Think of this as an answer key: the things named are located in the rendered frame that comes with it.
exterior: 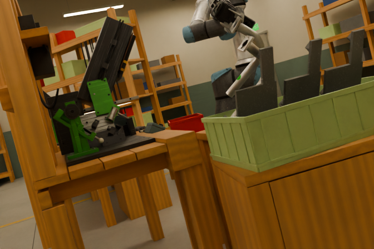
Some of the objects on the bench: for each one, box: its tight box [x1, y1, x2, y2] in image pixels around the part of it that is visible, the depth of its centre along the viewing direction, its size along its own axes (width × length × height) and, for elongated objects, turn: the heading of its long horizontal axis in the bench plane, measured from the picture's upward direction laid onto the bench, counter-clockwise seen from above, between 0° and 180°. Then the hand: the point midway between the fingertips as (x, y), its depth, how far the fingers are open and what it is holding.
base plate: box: [65, 135, 156, 167], centre depth 234 cm, size 42×110×2 cm, turn 99°
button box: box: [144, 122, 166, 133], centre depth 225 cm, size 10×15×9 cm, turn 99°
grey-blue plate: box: [114, 113, 130, 137], centre depth 248 cm, size 10×2×14 cm, turn 9°
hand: (239, 26), depth 134 cm, fingers closed on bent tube, 3 cm apart
